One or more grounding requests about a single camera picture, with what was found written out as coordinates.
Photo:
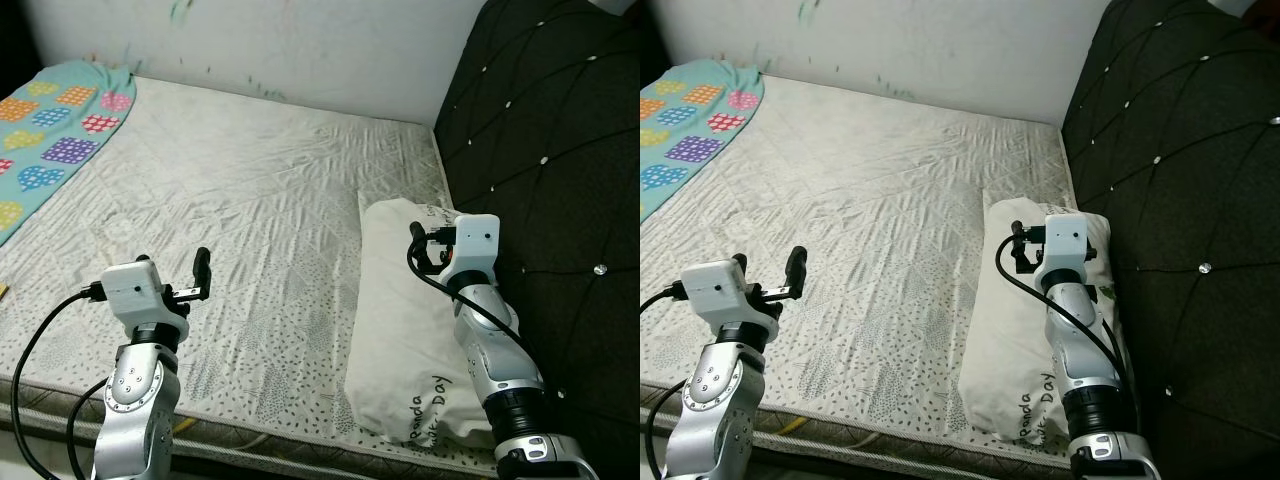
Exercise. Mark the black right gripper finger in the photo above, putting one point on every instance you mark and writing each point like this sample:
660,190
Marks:
419,236
1017,233

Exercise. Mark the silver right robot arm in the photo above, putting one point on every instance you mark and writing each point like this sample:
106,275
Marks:
505,370
1090,360

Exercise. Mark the white quilted mattress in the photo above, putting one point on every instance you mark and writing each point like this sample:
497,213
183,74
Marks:
870,200
240,200

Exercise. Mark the teal blanket with colourful hearts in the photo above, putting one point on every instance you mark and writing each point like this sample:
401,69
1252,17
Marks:
690,130
50,140

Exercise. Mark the black tufted headboard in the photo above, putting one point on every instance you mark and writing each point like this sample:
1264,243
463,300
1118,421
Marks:
560,130
1190,130

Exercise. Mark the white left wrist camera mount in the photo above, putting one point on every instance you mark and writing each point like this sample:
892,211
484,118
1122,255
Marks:
720,292
133,292

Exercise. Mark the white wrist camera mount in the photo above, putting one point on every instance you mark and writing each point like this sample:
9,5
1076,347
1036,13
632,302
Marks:
720,292
477,245
133,292
1067,243

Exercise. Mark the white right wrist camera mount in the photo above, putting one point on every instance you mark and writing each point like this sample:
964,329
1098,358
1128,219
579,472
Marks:
1067,243
477,245

